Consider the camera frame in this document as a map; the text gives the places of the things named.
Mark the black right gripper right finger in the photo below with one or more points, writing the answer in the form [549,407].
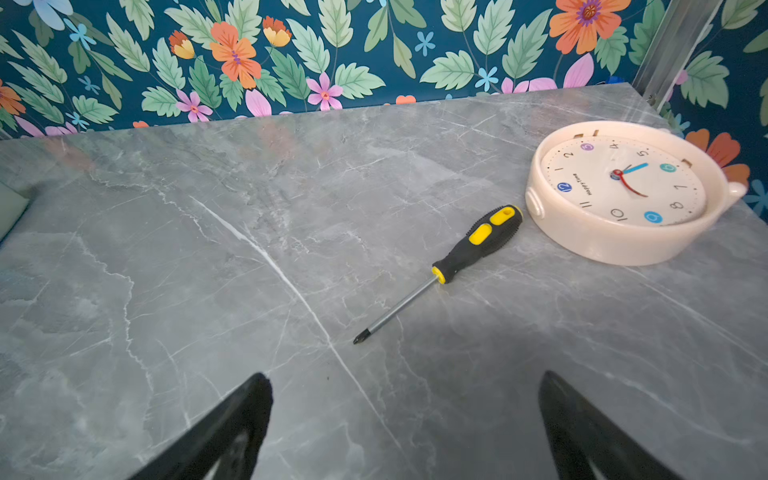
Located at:
[585,443]

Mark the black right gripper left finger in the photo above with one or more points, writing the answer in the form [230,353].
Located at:
[225,444]

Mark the black yellow screwdriver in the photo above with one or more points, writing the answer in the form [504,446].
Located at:
[486,236]

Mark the pink round clock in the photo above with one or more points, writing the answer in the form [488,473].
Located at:
[625,194]

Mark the aluminium frame post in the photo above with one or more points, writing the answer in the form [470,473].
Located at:
[671,47]

